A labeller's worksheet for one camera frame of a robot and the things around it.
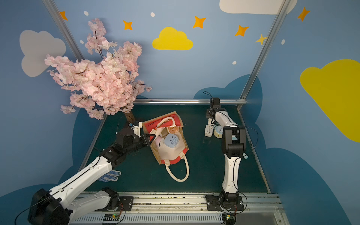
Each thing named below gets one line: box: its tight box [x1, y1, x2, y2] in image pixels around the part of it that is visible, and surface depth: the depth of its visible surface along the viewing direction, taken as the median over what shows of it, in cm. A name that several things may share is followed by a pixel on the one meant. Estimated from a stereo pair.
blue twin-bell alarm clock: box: [213, 125, 224, 139], surface depth 103 cm
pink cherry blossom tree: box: [44, 18, 152, 120], surface depth 67 cm
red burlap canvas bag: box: [142, 111, 190, 183], surface depth 92 cm
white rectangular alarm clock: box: [204, 124, 214, 137], surface depth 106 cm
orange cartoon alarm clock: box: [168, 125, 180, 134], surface depth 103 cm
